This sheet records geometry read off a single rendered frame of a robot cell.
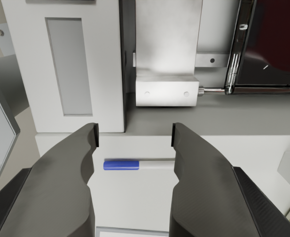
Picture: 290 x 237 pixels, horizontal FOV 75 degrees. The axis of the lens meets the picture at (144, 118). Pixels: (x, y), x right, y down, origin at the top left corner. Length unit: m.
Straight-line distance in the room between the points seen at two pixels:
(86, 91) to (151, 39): 0.11
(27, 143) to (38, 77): 1.37
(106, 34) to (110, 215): 0.22
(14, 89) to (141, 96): 0.40
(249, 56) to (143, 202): 0.23
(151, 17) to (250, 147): 0.19
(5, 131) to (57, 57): 0.27
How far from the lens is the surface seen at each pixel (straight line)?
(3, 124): 0.44
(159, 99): 0.25
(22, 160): 1.68
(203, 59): 0.31
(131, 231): 0.31
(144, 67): 0.26
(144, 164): 0.21
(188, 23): 0.27
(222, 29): 0.34
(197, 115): 0.26
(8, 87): 0.57
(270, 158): 0.27
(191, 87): 0.25
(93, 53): 0.18
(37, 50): 0.20
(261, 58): 0.28
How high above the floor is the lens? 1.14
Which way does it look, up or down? 64 degrees down
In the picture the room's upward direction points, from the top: 177 degrees clockwise
